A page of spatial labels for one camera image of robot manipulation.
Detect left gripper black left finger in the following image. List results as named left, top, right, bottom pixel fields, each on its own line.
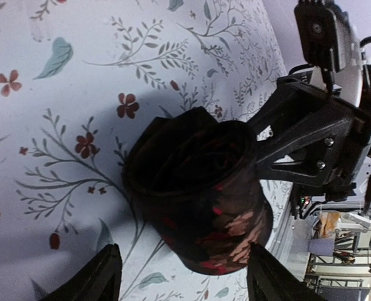
left=42, top=244, right=122, bottom=301

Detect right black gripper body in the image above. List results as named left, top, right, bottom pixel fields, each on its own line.
left=276, top=77, right=371, bottom=201

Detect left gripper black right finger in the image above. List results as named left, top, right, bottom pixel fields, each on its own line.
left=246, top=243, right=324, bottom=301

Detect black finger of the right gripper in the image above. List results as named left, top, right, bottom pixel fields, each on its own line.
left=254, top=125, right=350, bottom=187
left=246, top=82, right=333, bottom=141

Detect dark red patterned tie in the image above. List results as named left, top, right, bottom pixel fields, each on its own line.
left=122, top=107, right=273, bottom=275

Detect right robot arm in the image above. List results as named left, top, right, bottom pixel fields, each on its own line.
left=248, top=64, right=371, bottom=209

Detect floral white table mat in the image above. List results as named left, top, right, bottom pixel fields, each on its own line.
left=0, top=1, right=296, bottom=300

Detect aluminium front rail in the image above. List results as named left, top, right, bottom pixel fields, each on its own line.
left=267, top=185, right=313, bottom=281

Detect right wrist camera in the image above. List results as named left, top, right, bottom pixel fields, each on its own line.
left=294, top=1, right=360, bottom=73

